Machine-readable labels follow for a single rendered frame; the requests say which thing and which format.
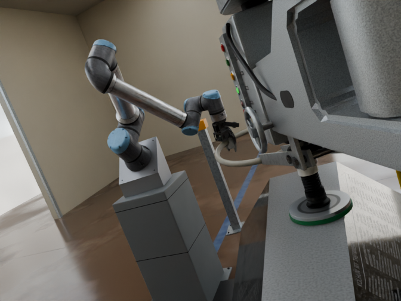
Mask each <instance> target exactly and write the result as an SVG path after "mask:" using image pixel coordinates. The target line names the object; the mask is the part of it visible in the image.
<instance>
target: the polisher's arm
mask: <svg viewBox="0 0 401 301"><path fill-rule="evenodd" d="M330 1H331V0H273V6H272V40H271V53H270V54H268V55H267V56H265V57H264V58H263V59H261V60H260V61H259V62H257V63H256V64H255V66H256V67H255V68H254V69H253V71H252V70H251V68H250V67H249V66H248V64H247V63H246V61H245V60H244V59H243V57H242V56H241V54H240V52H239V51H238V50H237V48H236V47H235V45H234V43H233V40H232V37H231V34H230V23H226V35H227V40H228V42H229V44H230V47H231V49H232V50H233V52H234V53H235V55H236V57H237V58H238V59H239V61H240V62H241V64H242V66H243V67H244V68H245V70H246V71H247V73H248V75H249V76H250V77H251V79H252V80H253V82H254V83H255V85H256V86H257V87H258V88H259V90H260V93H261V96H262V99H263V102H264V105H265V108H266V112H267V115H268V118H269V121H272V123H273V125H274V127H273V128H272V130H273V131H276V132H278V133H280V134H283V135H286V136H287V137H288V141H289V144H290V147H291V150H292V153H293V156H294V157H296V159H297V160H298V162H299V167H298V168H299V169H301V170H303V171H305V170H306V169H307V166H306V163H305V160H304V157H303V153H302V151H301V148H300V144H299V142H298V140H302V141H305V142H308V143H312V144H314V145H318V146H321V147H324V148H327V149H330V150H333V151H337V152H340V153H344V154H346V155H350V156H353V157H356V158H359V159H362V160H365V161H369V162H372V163H374V164H378V165H382V166H384V167H388V168H391V169H394V170H397V171H401V116H397V117H389V118H378V117H373V116H370V115H369V114H368V113H364V112H362V111H360V108H359V104H358V101H357V97H356V93H355V90H354V86H353V83H352V80H351V76H350V72H349V69H348V65H347V61H346V57H345V55H344V51H343V46H342V44H341V40H340V36H339V33H338V29H337V25H336V22H335V19H334V15H333V12H332V8H331V4H330ZM253 72H254V73H253Z"/></svg>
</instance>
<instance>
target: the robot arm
mask: <svg viewBox="0 0 401 301"><path fill-rule="evenodd" d="M115 54H116V47H115V45H114V44H112V43H111V42H109V41H107V40H103V39H99V40H96V41H95V42H94V43H93V45H92V48H91V51H90V53H89V56H88V58H87V60H86V62H85V73H86V75H87V78H88V80H89V81H90V83H91V84H92V86H93V87H94V88H95V89H96V90H97V91H99V92H101V93H103V94H107V93H108V94H109V96H110V99H111V101H112V103H113V105H114V107H115V109H116V119H117V120H118V127H117V128H116V129H115V130H113V131H112V132H111V133H110V134H109V136H108V140H107V144H108V146H109V148H110V149H111V150H112V151H113V152H114V153H115V154H117V156H119V157H120V158H121V159H123V160H124V162H125V165H126V167H127V168H128V169H129V170H131V171H140V170H142V169H144V168H145V167H146V166H147V165H148V164H149V162H150V160H151V157H152V153H151V151H150V149H149V148H148V147H147V146H145V145H141V144H139V142H138V139H139V136H140V132H141V128H142V125H143V121H144V115H145V114H144V110H145V111H147V112H149V113H151V114H153V115H155V116H157V117H159V118H161V119H163V120H166V121H168V122H170V123H172V124H174V125H176V126H177V127H179V128H181V132H182V133H183V134H185V135H187V136H194V135H195V134H197V133H198V129H199V124H200V120H201V114H202V112H203V111H206V110H208V112H209V115H210V117H211V120H212V122H214V123H212V127H213V129H214V133H213V134H214V137H216V138H215V141H219V142H224V141H226V140H228V139H229V144H227V145H226V146H225V147H226V148H227V150H228V151H230V149H233V148H234V150H235V152H236V151H237V144H236V138H235V135H234V134H233V132H232V130H231V129H230V128H229V127H233V128H236V127H239V123H237V122H226V117H227V115H226V111H225V109H224V106H223V102H222V100H221V96H220V94H219V91H218V90H210V91H206V92H204V93H203V95H201V96H196V97H190V98H189V99H186V100H185V101H184V111H185V112H183V111H181V110H179V109H177V108H175V107H173V106H171V105H169V104H167V103H165V102H163V101H161V100H159V99H157V98H156V97H153V96H151V95H150V94H147V93H145V92H144V91H141V90H139V89H138V88H135V87H134V86H132V85H130V84H128V83H126V82H124V79H123V77H122V74H121V71H120V69H119V66H118V63H117V60H116V57H115Z"/></svg>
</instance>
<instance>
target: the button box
mask: <svg viewBox="0 0 401 301"><path fill-rule="evenodd" d="M219 41H220V44H221V43H223V44H224V46H225V49H226V53H224V56H225V58H226V57H228V58H229V61H230V65H231V67H229V66H228V67H229V70H230V73H231V71H232V72H233V73H234V75H235V81H233V82H234V85H235V87H236V85H237V86H238V88H239V91H240V95H238V96H239V100H241V99H242V100H243V103H244V105H245V108H246V107H251V108H252V106H251V104H250V101H249V97H248V94H247V92H246V89H245V85H244V83H243V79H242V77H241V74H240V71H239V68H238V65H237V62H236V59H235V55H234V53H233V50H232V49H231V47H230V44H229V42H228V40H227V35H226V33H224V34H222V35H221V36H220V37H219ZM242 109H243V110H244V108H243V107H242Z"/></svg>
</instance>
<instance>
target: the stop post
mask: <svg viewBox="0 0 401 301"><path fill-rule="evenodd" d="M207 127H208V123H207V121H206V118H204V119H201V120H200V124H199V129H198V133H197V134H198V137H199V140H200V143H201V145H202V148H203V151H204V153H205V156H206V159H207V161H208V164H209V167H210V169H211V173H212V175H213V178H214V180H215V184H216V185H217V189H218V191H219V194H220V197H221V200H222V202H223V205H224V208H225V210H226V213H227V216H228V218H229V221H230V224H231V225H229V227H228V230H227V233H226V236H227V235H231V234H236V233H239V232H241V228H242V226H243V224H244V223H245V222H240V219H239V216H238V214H237V211H236V208H235V205H234V202H233V200H232V196H231V194H230V191H229V189H228V186H227V183H226V180H225V178H224V175H223V172H222V169H221V167H220V163H219V162H217V160H216V159H215V156H214V153H215V150H214V147H213V145H212V141H211V139H210V136H209V134H208V130H207Z"/></svg>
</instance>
